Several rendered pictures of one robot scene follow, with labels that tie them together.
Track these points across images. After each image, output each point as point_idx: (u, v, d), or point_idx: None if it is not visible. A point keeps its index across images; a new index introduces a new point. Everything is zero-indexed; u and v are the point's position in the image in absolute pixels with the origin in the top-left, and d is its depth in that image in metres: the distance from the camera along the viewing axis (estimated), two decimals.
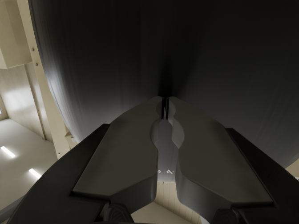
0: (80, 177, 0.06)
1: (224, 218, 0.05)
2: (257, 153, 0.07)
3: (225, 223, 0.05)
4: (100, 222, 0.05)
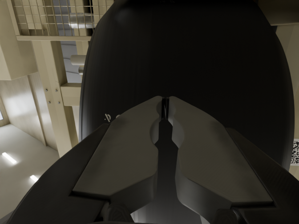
0: (80, 177, 0.06)
1: (224, 218, 0.05)
2: (257, 152, 0.07)
3: (225, 223, 0.05)
4: (100, 222, 0.05)
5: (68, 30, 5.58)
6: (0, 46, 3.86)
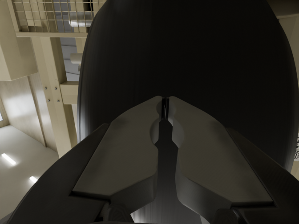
0: (80, 177, 0.06)
1: (224, 218, 0.05)
2: (257, 152, 0.07)
3: (225, 223, 0.05)
4: (100, 222, 0.05)
5: (69, 31, 5.59)
6: (0, 46, 3.86)
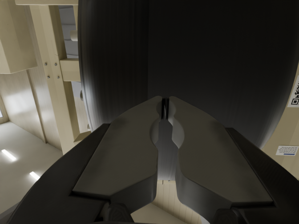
0: (80, 177, 0.06)
1: (224, 218, 0.05)
2: (257, 152, 0.07)
3: (225, 223, 0.05)
4: (100, 222, 0.05)
5: (68, 25, 5.56)
6: None
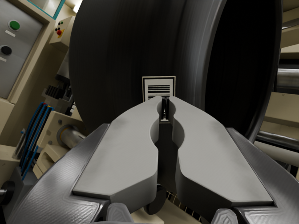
0: (80, 177, 0.06)
1: (224, 218, 0.05)
2: (257, 153, 0.07)
3: (225, 223, 0.05)
4: (100, 222, 0.05)
5: None
6: None
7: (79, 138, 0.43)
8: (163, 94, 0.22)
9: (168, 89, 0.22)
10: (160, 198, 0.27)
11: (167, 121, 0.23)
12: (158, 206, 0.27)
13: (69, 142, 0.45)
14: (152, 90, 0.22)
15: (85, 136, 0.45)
